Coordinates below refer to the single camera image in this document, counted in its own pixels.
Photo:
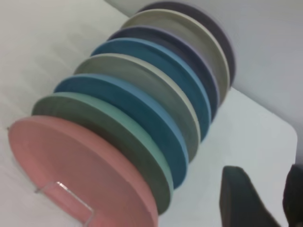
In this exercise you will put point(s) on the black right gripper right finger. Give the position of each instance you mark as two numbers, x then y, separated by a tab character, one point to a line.
294	196

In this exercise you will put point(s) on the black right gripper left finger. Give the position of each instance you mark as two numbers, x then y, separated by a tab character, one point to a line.
243	201

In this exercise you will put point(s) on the pink round plate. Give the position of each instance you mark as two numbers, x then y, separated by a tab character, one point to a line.
82	175

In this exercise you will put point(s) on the blue round plate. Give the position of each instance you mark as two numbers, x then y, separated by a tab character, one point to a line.
142	111
165	68

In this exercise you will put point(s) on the green round plate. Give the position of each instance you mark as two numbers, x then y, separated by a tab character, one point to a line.
118	132

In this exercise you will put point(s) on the beige round plate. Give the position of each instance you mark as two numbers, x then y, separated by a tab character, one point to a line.
194	35
154	87

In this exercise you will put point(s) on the dark purple round plate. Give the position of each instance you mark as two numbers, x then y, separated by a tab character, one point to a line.
208	23

